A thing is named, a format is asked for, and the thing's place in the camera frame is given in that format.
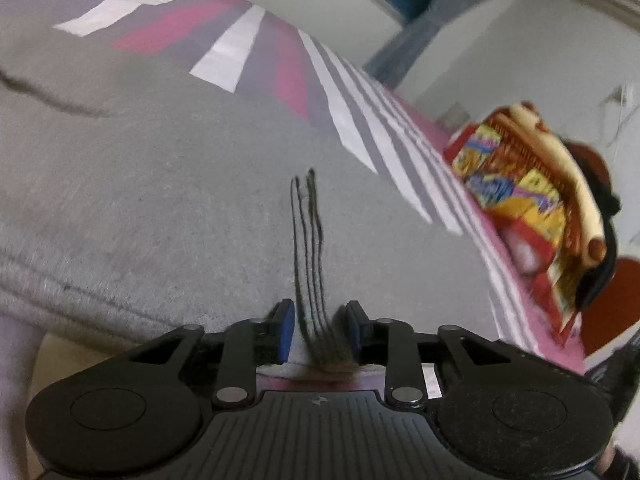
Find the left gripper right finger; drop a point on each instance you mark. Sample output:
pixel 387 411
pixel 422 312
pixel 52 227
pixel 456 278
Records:
pixel 392 345

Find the grey sweatpants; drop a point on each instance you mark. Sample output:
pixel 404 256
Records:
pixel 136 198

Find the right grey curtain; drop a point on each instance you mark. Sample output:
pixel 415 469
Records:
pixel 394 60

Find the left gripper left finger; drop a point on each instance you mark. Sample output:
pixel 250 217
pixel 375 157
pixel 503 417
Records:
pixel 249 345

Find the cream brown folded blanket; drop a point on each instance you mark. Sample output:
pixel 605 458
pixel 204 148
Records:
pixel 523 124

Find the black garment on pile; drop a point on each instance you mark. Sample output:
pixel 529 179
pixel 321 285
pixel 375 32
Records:
pixel 600 239

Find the striped pink purple bedsheet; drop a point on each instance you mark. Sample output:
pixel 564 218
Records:
pixel 243 49

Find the red white headboard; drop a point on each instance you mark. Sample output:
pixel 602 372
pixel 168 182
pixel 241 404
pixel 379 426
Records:
pixel 611 290

